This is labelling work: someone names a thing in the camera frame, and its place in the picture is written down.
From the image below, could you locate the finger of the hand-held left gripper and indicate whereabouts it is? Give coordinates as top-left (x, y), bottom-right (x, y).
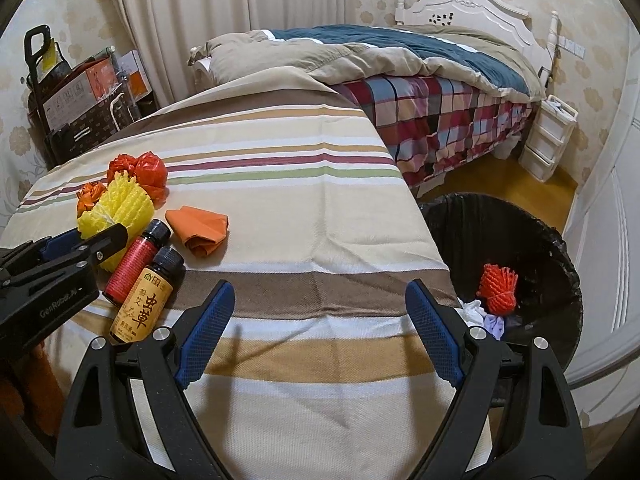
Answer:
top-left (30, 223), bottom-right (129, 281)
top-left (0, 229), bottom-right (83, 281)

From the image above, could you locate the lavender cloth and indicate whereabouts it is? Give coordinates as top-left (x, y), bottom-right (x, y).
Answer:
top-left (460, 300), bottom-right (508, 341)

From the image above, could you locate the yellow label brown bottle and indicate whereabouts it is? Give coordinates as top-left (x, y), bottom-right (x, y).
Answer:
top-left (109, 247), bottom-right (187, 346)

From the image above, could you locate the black bin with black bag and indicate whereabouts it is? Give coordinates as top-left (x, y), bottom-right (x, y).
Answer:
top-left (417, 192), bottom-right (583, 376)

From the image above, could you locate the cream curtain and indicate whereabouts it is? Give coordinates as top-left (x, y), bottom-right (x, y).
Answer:
top-left (102, 0), bottom-right (357, 111)

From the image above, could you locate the orange fabric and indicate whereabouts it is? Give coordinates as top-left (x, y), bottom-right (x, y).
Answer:
top-left (17, 340), bottom-right (63, 436)

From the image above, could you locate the white plastic drawer unit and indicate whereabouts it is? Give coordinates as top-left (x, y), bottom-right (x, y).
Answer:
top-left (517, 94), bottom-right (576, 183)

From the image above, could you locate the plaid bed sheet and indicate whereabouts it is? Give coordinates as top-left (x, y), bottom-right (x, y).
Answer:
top-left (332, 75), bottom-right (536, 196)

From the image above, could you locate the orange and white box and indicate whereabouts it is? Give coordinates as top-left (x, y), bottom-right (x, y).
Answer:
top-left (117, 50), bottom-right (153, 103)

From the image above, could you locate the black cable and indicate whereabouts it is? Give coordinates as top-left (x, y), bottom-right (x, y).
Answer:
top-left (542, 45), bottom-right (558, 86)

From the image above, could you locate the yellow foam fruit net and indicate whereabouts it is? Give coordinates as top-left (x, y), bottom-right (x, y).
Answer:
top-left (76, 170), bottom-right (153, 271)

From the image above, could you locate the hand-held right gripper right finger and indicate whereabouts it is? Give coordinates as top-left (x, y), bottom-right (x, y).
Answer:
top-left (406, 280), bottom-right (586, 480)

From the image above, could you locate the red label brown bottle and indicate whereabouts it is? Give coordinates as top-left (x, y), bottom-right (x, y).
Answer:
top-left (102, 219), bottom-right (172, 306)

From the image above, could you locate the red plastic bag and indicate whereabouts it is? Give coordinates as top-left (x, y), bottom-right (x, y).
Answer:
top-left (107, 152), bottom-right (168, 206)

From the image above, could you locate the white wooden bed frame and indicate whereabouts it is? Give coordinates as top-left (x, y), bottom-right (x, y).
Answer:
top-left (395, 0), bottom-right (561, 68)

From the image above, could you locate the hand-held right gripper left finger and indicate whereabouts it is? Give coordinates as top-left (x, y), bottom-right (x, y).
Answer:
top-left (55, 281), bottom-right (251, 480)

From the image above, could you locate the orange wrapper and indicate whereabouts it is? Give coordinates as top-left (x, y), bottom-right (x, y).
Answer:
top-left (76, 182), bottom-right (108, 216)

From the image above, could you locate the blue and beige quilt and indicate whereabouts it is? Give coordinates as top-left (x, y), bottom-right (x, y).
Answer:
top-left (189, 25), bottom-right (548, 101)

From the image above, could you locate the white door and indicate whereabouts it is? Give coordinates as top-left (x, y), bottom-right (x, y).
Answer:
top-left (560, 95), bottom-right (640, 406)

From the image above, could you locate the orange paper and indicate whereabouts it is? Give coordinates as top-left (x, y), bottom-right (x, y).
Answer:
top-left (165, 206), bottom-right (230, 257)

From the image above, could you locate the red foam fruit net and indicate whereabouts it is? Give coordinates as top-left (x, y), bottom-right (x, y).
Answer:
top-left (477, 263), bottom-right (518, 316)

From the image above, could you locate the small white bin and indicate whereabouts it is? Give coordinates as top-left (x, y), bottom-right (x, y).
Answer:
top-left (495, 137), bottom-right (523, 161)

